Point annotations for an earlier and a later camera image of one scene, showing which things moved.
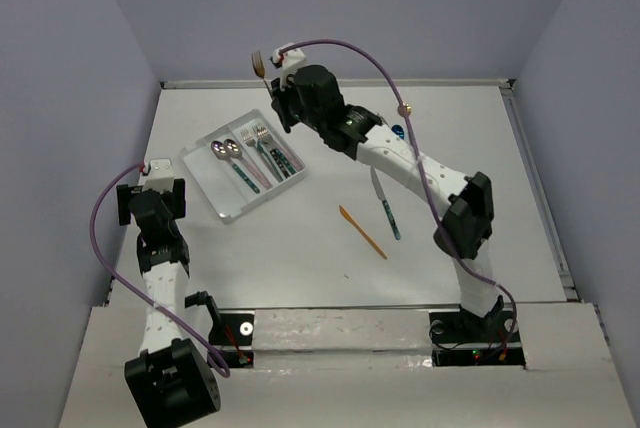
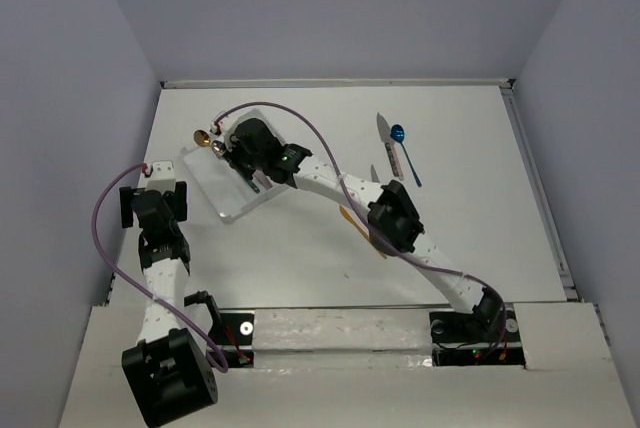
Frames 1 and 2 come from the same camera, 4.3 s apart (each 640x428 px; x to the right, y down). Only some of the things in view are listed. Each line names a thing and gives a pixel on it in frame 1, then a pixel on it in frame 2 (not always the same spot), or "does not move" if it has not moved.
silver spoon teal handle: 222,152 does not move
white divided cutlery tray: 242,163 does not move
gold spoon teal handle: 404,110 -> 201,138
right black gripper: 283,98 -> 233,155
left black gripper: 173,200 does not move
